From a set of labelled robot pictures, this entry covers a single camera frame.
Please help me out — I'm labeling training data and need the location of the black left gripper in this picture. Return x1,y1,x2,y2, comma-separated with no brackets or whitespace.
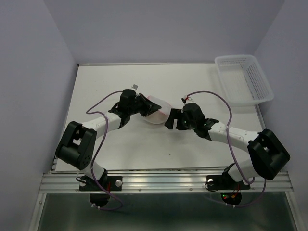
128,93,161,117

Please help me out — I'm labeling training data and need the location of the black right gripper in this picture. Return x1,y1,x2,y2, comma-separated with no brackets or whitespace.
164,108,196,130

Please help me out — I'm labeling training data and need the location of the white mesh laundry bag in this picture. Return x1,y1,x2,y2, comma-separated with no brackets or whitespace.
143,95,172,125

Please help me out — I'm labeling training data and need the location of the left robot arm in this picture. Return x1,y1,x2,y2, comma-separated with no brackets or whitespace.
55,89,162,190

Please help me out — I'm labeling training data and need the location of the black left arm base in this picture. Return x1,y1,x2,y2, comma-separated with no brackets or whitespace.
76,175,123,192

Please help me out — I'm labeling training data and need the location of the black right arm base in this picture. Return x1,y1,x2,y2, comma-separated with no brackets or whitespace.
205,163,251,192

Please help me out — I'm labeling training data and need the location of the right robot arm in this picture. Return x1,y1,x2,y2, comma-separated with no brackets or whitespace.
165,103,290,188

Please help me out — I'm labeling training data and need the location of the white perforated plastic basket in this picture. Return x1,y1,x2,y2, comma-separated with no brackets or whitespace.
215,54,274,106

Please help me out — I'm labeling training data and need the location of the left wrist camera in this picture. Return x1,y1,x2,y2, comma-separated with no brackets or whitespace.
131,84,138,91

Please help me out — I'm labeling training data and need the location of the aluminium mounting rail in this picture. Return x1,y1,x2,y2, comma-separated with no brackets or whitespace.
38,168,295,193

